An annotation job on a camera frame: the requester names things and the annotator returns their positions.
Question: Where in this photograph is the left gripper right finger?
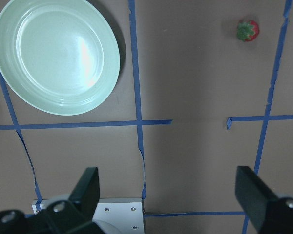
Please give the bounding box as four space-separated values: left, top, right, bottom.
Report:
235 166 283 232

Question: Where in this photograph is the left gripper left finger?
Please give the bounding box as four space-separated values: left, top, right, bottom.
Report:
68 167 99 220

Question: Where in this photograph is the light green plate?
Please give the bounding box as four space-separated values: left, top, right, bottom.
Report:
0 0 120 116

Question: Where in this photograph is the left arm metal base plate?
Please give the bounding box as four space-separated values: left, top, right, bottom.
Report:
31 197 145 234

